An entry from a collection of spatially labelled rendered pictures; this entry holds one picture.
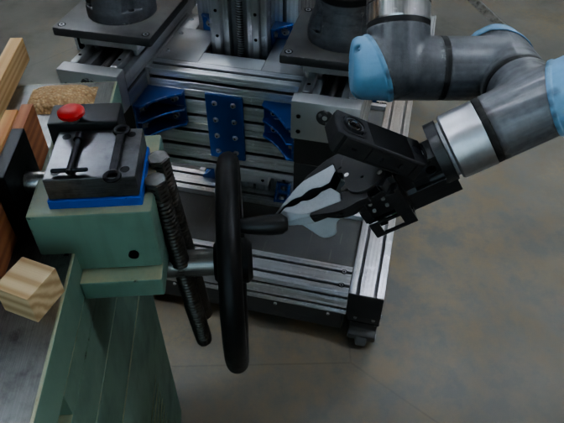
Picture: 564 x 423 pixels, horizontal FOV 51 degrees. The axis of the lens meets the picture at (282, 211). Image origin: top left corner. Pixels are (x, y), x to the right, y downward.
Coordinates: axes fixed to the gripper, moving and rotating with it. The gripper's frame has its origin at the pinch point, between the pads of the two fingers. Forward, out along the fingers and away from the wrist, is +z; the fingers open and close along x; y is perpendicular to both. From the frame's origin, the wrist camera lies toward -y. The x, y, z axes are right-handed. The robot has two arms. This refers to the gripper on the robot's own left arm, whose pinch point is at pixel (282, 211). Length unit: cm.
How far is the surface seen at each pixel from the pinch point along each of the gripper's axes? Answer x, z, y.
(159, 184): -0.6, 8.8, -12.0
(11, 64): 33, 33, -22
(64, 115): 5.7, 14.8, -21.6
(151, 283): -5.9, 15.9, -3.9
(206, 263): 0.2, 13.0, 2.9
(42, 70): 194, 130, 32
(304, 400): 23, 40, 83
